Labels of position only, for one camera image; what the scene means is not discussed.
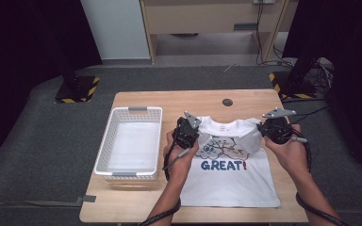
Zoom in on left hand-held gripper cable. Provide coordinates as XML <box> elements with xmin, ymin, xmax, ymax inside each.
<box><xmin>137</xmin><ymin>140</ymin><xmax>192</xmax><ymax>226</ymax></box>

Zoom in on white plastic basket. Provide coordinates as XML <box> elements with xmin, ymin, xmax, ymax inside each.
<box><xmin>93</xmin><ymin>106</ymin><xmax>164</xmax><ymax>182</ymax></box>

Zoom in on light wooden desk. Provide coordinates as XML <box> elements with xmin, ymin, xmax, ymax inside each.
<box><xmin>140</xmin><ymin>0</ymin><xmax>300</xmax><ymax>64</ymax></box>

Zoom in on black stand with striped base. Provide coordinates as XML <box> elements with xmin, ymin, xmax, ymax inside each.
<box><xmin>268</xmin><ymin>56</ymin><xmax>319</xmax><ymax>100</ymax></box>
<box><xmin>54</xmin><ymin>46</ymin><xmax>101</xmax><ymax>104</ymax></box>

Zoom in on white printed T-shirt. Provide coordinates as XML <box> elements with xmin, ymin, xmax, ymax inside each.
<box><xmin>179</xmin><ymin>116</ymin><xmax>282</xmax><ymax>209</ymax></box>

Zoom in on grey tape strip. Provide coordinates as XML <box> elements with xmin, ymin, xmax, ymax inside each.
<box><xmin>74</xmin><ymin>195</ymin><xmax>97</xmax><ymax>207</ymax></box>

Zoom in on hand-held gripper cable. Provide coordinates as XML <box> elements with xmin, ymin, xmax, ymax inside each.
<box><xmin>137</xmin><ymin>140</ymin><xmax>192</xmax><ymax>226</ymax></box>
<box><xmin>290</xmin><ymin>123</ymin><xmax>350</xmax><ymax>226</ymax></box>

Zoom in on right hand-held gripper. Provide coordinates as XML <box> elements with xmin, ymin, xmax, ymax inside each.
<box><xmin>256</xmin><ymin>106</ymin><xmax>297</xmax><ymax>145</ymax></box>

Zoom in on person's left hand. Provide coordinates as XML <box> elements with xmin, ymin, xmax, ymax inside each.
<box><xmin>163</xmin><ymin>130</ymin><xmax>200</xmax><ymax>186</ymax></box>

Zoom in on black hanging cables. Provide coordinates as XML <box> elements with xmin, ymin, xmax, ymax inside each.
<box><xmin>255</xmin><ymin>0</ymin><xmax>294</xmax><ymax>68</ymax></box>

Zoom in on white panel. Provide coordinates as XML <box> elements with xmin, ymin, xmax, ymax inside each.
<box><xmin>79</xmin><ymin>0</ymin><xmax>152</xmax><ymax>60</ymax></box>

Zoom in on black floor cable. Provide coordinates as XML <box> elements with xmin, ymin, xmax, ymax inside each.
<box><xmin>281</xmin><ymin>97</ymin><xmax>331</xmax><ymax>125</ymax></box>

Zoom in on right hand-held gripper cable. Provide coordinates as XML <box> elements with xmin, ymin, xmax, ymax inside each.
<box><xmin>290</xmin><ymin>123</ymin><xmax>350</xmax><ymax>226</ymax></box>

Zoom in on tangled cable bundle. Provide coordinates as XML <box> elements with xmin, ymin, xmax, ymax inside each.
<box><xmin>307</xmin><ymin>57</ymin><xmax>336</xmax><ymax>95</ymax></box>

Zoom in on person's right hand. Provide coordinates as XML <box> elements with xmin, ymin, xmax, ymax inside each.
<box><xmin>263</xmin><ymin>124</ymin><xmax>310</xmax><ymax>181</ymax></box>

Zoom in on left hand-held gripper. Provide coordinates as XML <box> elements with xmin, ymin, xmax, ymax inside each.
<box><xmin>173</xmin><ymin>111</ymin><xmax>202</xmax><ymax>150</ymax></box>

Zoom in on dark curtain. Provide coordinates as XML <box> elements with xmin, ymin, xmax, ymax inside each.
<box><xmin>0</xmin><ymin>0</ymin><xmax>103</xmax><ymax>173</ymax></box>
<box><xmin>282</xmin><ymin>0</ymin><xmax>362</xmax><ymax>170</ymax></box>

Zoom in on grey drawer handle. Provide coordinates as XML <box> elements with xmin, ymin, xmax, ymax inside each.
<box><xmin>233</xmin><ymin>22</ymin><xmax>258</xmax><ymax>31</ymax></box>

